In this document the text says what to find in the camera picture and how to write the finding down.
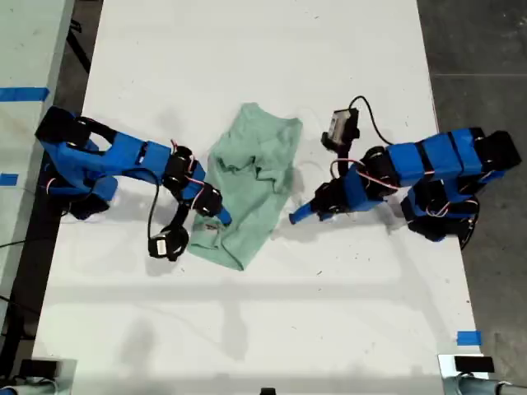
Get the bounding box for pale green T-shirt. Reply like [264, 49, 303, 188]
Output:
[187, 102, 305, 272]

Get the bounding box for square blue tape patch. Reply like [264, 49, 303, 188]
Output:
[456, 330, 483, 346]

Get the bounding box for white mounting plate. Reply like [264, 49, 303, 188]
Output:
[437, 353, 491, 382]

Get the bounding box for black stand legs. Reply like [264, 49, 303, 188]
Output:
[65, 6, 92, 75]

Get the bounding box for black box on white plate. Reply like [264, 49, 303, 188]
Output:
[454, 355, 495, 373]

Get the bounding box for long blue tape strip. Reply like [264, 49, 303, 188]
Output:
[0, 86, 51, 102]

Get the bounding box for grey pipe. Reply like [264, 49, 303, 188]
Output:
[0, 380, 58, 395]
[442, 376, 527, 395]

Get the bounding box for black box on grey plate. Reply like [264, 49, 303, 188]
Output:
[19, 359, 58, 378]

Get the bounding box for pale side table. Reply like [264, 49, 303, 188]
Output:
[0, 0, 75, 322]

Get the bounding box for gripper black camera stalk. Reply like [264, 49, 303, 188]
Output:
[164, 199, 191, 263]
[320, 130, 362, 168]

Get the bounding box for gripper black camera cable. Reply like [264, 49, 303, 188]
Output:
[349, 95, 395, 146]
[146, 168, 165, 242]

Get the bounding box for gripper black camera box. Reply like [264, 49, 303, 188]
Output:
[327, 107, 360, 145]
[147, 230, 182, 260]

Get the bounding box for black arm base cable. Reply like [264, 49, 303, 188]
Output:
[459, 216, 479, 251]

